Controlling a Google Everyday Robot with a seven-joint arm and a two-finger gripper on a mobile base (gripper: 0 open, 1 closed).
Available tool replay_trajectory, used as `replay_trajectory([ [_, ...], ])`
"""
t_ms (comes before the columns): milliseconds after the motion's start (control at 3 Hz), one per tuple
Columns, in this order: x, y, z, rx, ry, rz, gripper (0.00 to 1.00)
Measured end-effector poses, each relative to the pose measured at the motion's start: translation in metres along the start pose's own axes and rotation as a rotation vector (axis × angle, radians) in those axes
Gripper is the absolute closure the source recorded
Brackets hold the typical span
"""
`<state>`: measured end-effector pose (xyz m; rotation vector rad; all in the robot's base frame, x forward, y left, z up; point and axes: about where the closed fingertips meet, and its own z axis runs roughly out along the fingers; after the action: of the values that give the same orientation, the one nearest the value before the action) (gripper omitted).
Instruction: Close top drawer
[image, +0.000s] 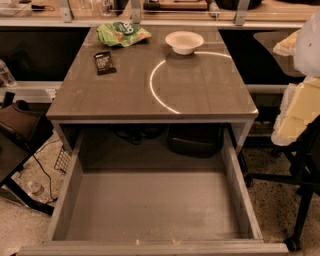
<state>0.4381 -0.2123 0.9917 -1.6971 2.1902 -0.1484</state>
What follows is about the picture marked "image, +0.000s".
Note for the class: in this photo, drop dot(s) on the grey open top drawer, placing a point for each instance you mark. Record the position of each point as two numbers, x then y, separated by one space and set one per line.
123 200

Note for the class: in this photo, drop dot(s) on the green chip bag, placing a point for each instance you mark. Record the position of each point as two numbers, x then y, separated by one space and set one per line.
121 34

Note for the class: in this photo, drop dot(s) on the grey drawer cabinet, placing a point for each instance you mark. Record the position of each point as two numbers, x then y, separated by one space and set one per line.
153 84

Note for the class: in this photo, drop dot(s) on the black bag under cabinet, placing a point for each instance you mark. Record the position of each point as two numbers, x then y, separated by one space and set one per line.
195 139

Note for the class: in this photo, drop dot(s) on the clear plastic bottle on floor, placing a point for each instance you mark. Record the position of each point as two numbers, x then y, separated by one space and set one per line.
37 192

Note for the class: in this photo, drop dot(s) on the grey metal bracket middle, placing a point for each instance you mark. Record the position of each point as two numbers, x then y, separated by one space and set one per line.
135 11

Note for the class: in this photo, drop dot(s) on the clear bottle at left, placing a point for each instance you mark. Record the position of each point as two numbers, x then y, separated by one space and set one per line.
6 76

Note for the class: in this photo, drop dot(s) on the black snack packet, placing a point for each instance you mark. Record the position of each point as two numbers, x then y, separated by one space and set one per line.
104 63

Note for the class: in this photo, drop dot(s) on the black office chair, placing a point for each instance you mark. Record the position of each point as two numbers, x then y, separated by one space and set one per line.
304 173

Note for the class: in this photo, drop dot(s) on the grey metal bracket left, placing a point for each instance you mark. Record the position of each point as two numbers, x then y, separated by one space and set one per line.
65 10

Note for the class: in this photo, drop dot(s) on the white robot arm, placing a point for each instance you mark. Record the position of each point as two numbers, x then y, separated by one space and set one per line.
307 47

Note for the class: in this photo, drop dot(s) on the wire mesh basket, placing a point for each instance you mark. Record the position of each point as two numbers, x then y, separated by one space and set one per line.
62 161

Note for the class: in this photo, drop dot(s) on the grey metal bracket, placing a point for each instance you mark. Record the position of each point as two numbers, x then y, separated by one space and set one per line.
135 11
241 12
65 10

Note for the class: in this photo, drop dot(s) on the dark brown chair left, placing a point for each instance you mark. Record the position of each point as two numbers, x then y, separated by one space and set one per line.
22 132

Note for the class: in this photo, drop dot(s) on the grey metal bracket right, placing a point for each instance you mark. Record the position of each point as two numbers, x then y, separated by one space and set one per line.
241 12

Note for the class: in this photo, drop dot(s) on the white paper bowl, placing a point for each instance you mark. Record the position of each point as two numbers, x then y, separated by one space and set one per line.
184 42

